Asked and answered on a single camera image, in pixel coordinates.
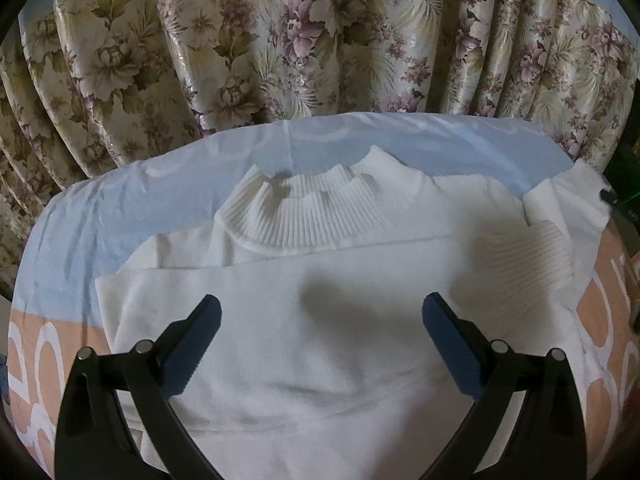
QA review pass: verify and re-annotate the white knit sweater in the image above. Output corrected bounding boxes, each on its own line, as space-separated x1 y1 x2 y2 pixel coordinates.
96 148 608 479

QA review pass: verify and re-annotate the blue and peach bedsheet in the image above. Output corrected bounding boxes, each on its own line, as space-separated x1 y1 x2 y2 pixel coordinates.
6 113 639 477

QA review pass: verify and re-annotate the floral curtain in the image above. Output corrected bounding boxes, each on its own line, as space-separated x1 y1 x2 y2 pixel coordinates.
1 0 639 296

